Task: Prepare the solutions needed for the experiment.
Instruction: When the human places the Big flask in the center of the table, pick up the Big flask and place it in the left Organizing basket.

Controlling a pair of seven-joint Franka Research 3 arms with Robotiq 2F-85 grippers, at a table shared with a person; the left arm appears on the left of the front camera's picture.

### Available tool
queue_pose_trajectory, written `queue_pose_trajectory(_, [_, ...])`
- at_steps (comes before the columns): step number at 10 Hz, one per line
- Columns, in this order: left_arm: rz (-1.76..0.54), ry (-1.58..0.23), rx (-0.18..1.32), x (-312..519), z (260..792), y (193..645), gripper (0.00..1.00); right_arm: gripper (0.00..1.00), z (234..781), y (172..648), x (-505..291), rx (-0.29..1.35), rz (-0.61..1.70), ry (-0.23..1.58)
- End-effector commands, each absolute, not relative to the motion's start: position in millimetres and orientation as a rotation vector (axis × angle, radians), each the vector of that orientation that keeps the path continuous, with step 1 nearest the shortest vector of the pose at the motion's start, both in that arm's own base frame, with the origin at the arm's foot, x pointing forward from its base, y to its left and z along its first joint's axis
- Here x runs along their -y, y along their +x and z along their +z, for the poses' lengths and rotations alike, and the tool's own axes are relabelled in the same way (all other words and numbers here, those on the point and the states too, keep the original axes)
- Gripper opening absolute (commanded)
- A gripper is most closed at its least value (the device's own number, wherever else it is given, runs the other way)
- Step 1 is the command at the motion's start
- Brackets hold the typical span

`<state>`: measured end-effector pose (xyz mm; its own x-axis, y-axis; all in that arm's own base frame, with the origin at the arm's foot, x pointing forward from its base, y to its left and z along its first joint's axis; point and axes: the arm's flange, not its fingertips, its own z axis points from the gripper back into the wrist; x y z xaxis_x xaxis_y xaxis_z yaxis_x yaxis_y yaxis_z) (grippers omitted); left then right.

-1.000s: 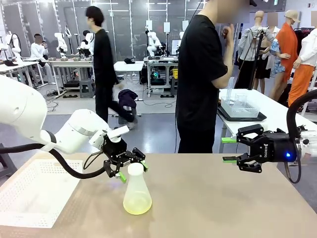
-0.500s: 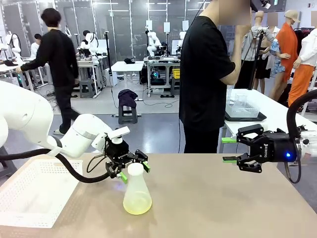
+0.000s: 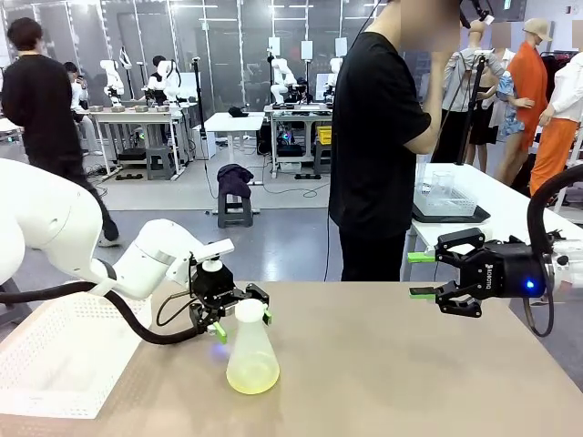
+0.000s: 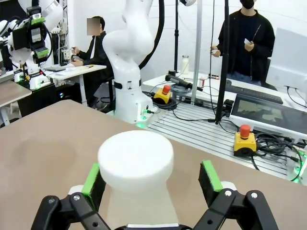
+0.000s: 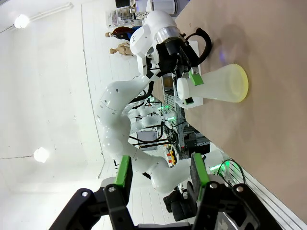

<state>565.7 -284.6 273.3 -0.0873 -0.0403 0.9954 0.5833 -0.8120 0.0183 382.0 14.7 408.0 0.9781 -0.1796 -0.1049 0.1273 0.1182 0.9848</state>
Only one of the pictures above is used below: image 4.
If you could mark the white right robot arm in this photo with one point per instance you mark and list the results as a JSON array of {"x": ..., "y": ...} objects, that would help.
[{"x": 127, "y": 72}]

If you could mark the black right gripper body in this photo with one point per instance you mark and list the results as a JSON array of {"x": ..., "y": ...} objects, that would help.
[{"x": 22, "y": 39}]

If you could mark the white computer monitor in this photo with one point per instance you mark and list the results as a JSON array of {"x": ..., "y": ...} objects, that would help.
[{"x": 287, "y": 60}]

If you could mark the white round stopper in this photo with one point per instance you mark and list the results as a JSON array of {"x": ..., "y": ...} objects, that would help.
[{"x": 134, "y": 155}]

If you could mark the white bottle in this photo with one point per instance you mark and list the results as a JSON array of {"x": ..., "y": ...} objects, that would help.
[{"x": 185, "y": 65}]

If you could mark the black keyboard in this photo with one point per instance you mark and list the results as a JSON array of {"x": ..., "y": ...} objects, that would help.
[{"x": 254, "y": 93}]

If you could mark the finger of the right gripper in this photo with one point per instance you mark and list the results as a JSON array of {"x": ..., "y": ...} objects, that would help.
[
  {"x": 40, "y": 53},
  {"x": 34, "y": 15}
]

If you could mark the thick black stand pole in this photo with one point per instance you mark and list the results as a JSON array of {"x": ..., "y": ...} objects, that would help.
[{"x": 223, "y": 60}]

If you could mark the thin black stand pole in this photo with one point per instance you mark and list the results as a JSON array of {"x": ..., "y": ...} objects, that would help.
[{"x": 177, "y": 36}]

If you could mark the small red bottle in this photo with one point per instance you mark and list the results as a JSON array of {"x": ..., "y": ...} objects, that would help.
[{"x": 202, "y": 82}]

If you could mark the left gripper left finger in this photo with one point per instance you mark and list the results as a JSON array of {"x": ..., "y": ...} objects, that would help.
[{"x": 76, "y": 210}]

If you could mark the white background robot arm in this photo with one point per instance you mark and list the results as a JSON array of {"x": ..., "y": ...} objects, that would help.
[{"x": 21, "y": 72}]

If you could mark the white framed flat display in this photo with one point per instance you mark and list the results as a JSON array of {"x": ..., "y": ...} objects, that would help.
[{"x": 263, "y": 112}]

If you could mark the seated person black jacket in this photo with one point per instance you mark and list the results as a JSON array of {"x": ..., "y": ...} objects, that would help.
[{"x": 96, "y": 57}]

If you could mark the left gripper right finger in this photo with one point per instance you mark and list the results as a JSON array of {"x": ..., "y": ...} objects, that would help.
[{"x": 230, "y": 210}]

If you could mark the aluminium slotted base plate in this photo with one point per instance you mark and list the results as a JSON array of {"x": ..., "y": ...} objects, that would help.
[{"x": 192, "y": 124}]

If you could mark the white office desk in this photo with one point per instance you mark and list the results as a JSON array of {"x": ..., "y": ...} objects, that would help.
[{"x": 76, "y": 70}]

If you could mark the brown side table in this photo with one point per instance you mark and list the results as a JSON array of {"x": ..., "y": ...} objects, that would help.
[{"x": 12, "y": 93}]

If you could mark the black computer tower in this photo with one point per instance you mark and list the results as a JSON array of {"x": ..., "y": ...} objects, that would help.
[{"x": 40, "y": 98}]

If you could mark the standing person black mask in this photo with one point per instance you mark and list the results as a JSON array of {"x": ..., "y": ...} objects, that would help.
[{"x": 247, "y": 43}]

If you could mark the aluminium profile post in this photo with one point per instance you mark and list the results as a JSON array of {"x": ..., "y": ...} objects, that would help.
[{"x": 197, "y": 48}]

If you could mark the yellow emergency stop button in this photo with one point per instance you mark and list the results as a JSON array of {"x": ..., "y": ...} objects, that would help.
[
  {"x": 163, "y": 94},
  {"x": 245, "y": 143}
]

